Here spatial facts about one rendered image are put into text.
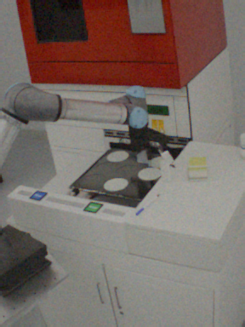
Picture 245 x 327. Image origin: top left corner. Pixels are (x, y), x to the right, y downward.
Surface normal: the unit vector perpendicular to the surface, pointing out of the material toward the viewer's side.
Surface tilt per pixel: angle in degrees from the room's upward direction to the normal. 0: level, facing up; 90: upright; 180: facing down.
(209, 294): 90
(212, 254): 90
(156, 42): 90
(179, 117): 90
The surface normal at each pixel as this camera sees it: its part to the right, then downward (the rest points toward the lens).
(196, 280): -0.47, 0.48
